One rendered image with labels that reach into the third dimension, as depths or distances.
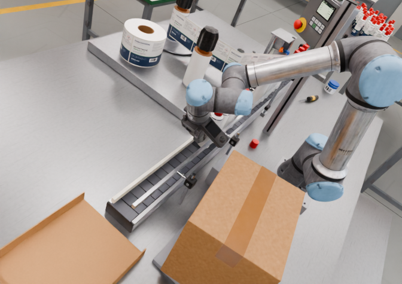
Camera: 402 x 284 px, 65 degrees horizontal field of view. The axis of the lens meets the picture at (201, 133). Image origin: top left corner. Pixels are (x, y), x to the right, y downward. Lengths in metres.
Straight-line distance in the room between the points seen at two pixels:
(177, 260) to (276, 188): 0.33
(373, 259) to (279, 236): 0.68
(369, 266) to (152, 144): 0.93
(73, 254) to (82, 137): 0.45
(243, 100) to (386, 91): 0.36
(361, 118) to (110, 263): 0.80
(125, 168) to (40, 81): 0.55
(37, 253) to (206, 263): 0.45
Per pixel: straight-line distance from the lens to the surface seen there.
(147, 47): 1.52
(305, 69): 1.01
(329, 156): 1.07
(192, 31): 1.73
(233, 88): 0.94
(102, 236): 1.01
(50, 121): 1.29
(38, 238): 1.01
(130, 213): 1.00
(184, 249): 0.83
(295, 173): 1.29
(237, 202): 0.82
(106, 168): 1.15
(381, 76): 0.89
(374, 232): 1.55
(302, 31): 1.44
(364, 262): 1.41
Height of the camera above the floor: 1.73
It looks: 40 degrees down
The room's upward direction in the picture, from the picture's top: 25 degrees clockwise
